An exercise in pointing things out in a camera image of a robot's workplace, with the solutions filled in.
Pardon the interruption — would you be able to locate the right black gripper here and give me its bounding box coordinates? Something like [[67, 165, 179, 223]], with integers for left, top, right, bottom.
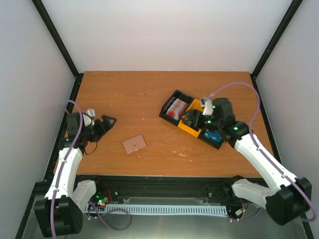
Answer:
[[178, 109, 221, 131]]

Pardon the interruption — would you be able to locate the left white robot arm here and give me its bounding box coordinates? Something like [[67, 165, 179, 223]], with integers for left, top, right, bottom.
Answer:
[[34, 109, 117, 239]]

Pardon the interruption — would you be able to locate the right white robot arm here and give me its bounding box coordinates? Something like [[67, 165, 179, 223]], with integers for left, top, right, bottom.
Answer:
[[180, 98, 313, 226]]

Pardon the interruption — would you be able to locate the red white card stack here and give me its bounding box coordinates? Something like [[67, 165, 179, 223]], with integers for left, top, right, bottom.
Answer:
[[166, 99, 188, 120]]

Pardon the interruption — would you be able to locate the black left card bin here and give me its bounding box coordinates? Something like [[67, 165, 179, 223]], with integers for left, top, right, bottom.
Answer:
[[159, 90, 195, 126]]

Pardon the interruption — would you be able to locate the black card bin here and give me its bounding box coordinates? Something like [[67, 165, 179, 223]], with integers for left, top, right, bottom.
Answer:
[[198, 130, 223, 149], [159, 90, 195, 126]]

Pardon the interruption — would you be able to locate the yellow middle card bin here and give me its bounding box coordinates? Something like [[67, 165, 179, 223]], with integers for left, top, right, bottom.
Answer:
[[177, 99, 203, 138]]

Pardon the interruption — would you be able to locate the black right card bin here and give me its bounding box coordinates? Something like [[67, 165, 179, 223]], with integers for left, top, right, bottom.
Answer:
[[198, 130, 223, 149]]

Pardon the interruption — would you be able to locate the blue card stack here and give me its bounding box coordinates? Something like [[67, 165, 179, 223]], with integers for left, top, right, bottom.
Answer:
[[204, 131, 222, 143]]

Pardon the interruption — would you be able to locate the thin black cable loop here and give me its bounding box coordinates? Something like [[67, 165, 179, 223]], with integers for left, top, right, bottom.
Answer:
[[83, 139, 98, 155]]

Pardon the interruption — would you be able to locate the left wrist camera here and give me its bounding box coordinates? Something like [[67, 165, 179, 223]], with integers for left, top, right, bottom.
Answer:
[[82, 109, 96, 126]]

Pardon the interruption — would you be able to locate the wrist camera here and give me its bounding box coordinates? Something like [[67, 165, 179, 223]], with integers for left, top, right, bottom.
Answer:
[[82, 109, 96, 126], [200, 98, 213, 116]]

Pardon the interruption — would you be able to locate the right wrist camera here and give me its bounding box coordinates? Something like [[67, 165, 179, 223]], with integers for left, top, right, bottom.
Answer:
[[200, 98, 213, 116]]

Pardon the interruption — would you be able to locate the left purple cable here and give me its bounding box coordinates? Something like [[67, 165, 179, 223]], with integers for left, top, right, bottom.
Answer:
[[50, 100, 132, 239]]

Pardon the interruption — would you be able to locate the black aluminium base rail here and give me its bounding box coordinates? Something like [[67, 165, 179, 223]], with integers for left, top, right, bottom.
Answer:
[[32, 174, 287, 207]]

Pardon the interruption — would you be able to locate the light blue cable duct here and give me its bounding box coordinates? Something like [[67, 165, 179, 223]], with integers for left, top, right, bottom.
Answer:
[[98, 204, 228, 217]]

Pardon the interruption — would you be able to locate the left black frame post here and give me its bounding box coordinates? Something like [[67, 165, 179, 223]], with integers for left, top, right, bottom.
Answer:
[[31, 0, 81, 78]]

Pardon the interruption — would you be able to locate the black frame post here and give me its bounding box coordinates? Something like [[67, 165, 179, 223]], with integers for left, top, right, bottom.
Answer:
[[251, 0, 304, 77], [31, 0, 81, 78]]

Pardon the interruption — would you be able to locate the right black frame post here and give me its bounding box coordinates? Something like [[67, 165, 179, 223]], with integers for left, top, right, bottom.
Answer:
[[251, 0, 304, 77]]

